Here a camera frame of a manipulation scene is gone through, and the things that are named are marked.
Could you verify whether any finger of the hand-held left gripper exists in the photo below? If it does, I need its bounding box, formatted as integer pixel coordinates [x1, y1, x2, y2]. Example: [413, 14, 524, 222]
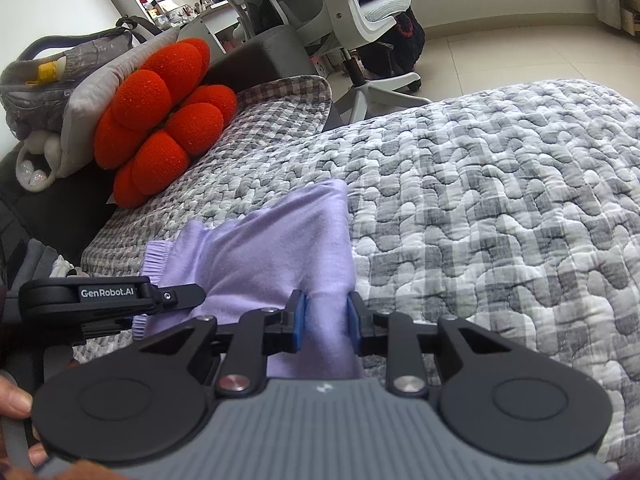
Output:
[150, 284, 207, 314]

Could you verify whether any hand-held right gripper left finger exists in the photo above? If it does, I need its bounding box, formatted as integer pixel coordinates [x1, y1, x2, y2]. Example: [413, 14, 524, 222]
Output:
[134, 290, 307, 397]

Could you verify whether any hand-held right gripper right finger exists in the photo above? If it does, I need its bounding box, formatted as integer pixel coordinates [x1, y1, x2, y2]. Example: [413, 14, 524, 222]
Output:
[346, 291, 516, 397]

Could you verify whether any lilac knit sweater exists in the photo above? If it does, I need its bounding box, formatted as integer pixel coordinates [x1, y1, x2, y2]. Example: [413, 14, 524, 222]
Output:
[132, 179, 363, 380]

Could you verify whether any person's left hand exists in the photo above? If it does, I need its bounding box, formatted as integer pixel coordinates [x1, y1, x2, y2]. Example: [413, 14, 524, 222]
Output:
[0, 374, 48, 467]

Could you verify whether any folded white garment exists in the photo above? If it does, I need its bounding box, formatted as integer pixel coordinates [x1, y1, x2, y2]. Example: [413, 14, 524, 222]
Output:
[49, 255, 83, 278]

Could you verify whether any folded grey garment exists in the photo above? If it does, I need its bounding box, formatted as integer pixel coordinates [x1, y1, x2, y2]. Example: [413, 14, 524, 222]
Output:
[20, 237, 66, 281]

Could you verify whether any white plush toy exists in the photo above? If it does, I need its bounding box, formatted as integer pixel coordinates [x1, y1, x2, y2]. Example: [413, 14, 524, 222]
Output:
[15, 130, 63, 192]

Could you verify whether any grey checked quilt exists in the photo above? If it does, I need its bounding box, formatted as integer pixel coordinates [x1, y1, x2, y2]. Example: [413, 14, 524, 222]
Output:
[72, 77, 640, 466]

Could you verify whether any light grey cushion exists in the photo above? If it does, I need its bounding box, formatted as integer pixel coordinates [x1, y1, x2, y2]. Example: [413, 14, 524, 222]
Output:
[50, 27, 181, 178]

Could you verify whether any orange flower-shaped cushion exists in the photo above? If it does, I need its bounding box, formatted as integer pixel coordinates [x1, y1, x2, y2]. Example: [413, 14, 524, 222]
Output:
[94, 37, 238, 208]

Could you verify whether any grey backpack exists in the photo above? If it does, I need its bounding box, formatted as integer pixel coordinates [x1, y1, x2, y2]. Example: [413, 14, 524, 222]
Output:
[0, 15, 156, 141]

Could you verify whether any grey gingham cloth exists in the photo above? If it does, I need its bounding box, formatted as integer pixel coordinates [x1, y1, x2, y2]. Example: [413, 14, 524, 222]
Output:
[235, 74, 333, 136]

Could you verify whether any dark grey sofa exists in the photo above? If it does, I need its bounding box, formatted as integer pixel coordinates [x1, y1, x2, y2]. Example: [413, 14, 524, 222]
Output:
[0, 24, 341, 281]

